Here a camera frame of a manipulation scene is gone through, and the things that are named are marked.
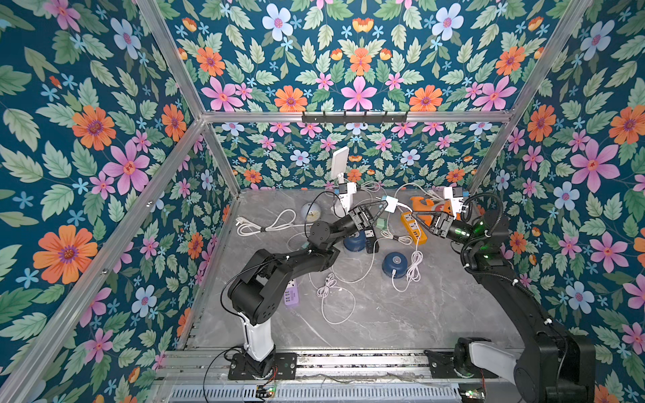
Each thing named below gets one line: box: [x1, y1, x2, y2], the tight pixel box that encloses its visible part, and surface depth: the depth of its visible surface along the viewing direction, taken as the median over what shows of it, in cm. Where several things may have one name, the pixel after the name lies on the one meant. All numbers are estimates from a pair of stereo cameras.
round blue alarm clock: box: [300, 202, 321, 223], surface depth 106 cm
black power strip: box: [363, 228, 380, 254], surface depth 101 cm
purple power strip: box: [283, 278, 299, 306], surface depth 87 cm
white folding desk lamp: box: [330, 146, 357, 216], surface depth 86 cm
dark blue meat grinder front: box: [381, 251, 410, 279], surface depth 86 cm
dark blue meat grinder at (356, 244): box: [343, 230, 368, 252], surface depth 93 cm
